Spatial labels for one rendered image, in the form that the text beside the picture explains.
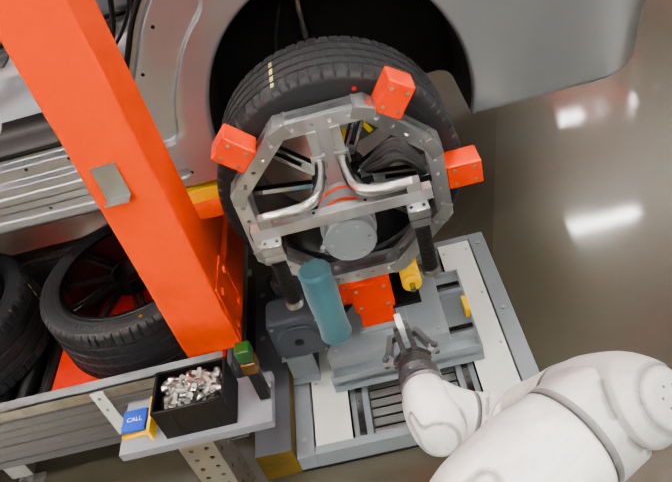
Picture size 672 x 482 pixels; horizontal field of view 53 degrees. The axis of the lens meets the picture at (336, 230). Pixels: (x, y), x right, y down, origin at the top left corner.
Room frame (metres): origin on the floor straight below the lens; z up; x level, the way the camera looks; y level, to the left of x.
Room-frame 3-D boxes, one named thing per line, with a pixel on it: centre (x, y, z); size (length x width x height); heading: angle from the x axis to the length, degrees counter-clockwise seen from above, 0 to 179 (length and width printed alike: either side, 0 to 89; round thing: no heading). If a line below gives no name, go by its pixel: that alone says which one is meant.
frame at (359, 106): (1.42, -0.04, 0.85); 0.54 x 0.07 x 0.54; 84
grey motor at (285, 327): (1.70, 0.20, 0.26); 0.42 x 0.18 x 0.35; 174
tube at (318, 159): (1.31, 0.07, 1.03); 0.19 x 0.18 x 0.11; 174
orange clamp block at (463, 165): (1.40, -0.36, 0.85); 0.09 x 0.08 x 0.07; 84
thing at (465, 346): (1.59, -0.10, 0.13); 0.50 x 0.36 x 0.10; 84
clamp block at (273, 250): (1.24, 0.15, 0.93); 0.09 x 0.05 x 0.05; 174
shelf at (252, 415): (1.23, 0.52, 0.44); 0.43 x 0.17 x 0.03; 84
